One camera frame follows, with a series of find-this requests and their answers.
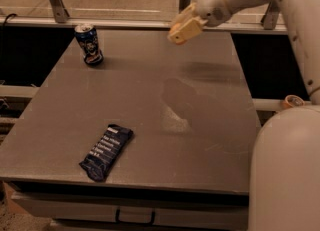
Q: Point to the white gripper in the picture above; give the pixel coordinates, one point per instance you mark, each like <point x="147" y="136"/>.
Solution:
<point x="210" y="10"/>

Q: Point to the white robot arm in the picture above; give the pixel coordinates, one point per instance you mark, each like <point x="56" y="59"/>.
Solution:
<point x="284" y="190"/>

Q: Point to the blue pepsi can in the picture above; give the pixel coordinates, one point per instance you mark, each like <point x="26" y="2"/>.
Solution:
<point x="87" y="38"/>

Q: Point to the orange tape roll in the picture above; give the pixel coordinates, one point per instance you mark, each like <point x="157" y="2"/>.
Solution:
<point x="292" y="101"/>

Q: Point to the dark snack bar wrapper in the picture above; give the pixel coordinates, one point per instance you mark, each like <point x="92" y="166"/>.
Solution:
<point x="100" y="159"/>

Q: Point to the right metal railing bracket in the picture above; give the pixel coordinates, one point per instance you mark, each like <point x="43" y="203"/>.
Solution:
<point x="270" y="18"/>

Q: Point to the left metal railing bracket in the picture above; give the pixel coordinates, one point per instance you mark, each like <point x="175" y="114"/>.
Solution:
<point x="55" y="0"/>

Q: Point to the grey drawer with black handle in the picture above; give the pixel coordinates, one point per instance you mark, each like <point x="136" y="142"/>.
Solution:
<point x="77" y="212"/>

